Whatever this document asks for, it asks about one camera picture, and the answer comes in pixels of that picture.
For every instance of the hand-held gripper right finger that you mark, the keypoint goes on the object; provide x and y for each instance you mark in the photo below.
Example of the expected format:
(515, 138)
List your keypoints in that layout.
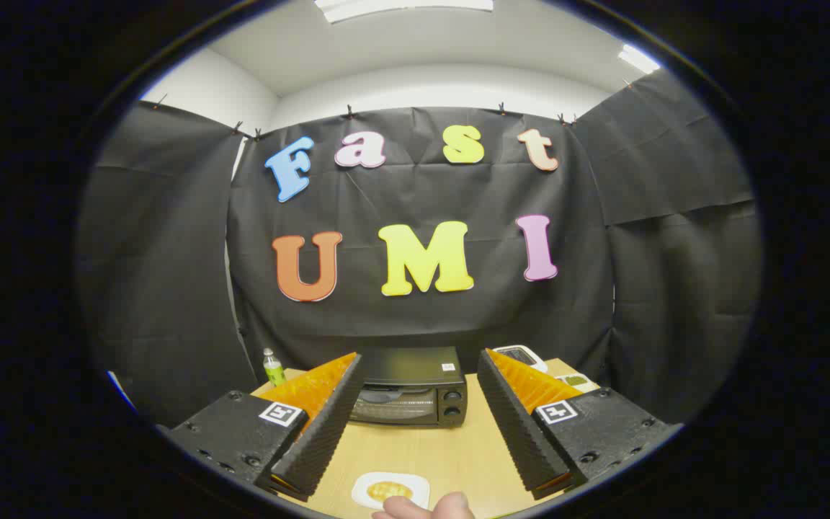
(512, 425)

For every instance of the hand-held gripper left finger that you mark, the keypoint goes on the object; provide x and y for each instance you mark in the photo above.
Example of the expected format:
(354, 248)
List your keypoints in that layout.
(328, 425)

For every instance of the black toaster oven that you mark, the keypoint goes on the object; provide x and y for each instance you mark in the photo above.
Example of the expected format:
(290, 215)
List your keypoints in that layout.
(408, 393)

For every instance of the golden bread roll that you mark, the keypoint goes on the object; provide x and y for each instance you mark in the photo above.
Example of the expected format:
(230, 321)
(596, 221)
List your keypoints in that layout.
(389, 491)

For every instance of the white pop-up toaster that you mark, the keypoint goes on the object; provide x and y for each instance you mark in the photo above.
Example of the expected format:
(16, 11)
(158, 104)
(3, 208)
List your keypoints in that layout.
(523, 357)

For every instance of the green label water bottle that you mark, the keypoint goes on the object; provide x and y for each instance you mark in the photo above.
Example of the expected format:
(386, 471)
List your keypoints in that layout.
(274, 371)

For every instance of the white plate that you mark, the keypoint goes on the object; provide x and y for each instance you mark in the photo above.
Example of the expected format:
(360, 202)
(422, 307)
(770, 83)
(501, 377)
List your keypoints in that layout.
(415, 484)

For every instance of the ceiling light panel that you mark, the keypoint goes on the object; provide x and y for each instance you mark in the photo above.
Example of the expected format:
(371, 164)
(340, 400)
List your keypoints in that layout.
(400, 7)
(637, 59)

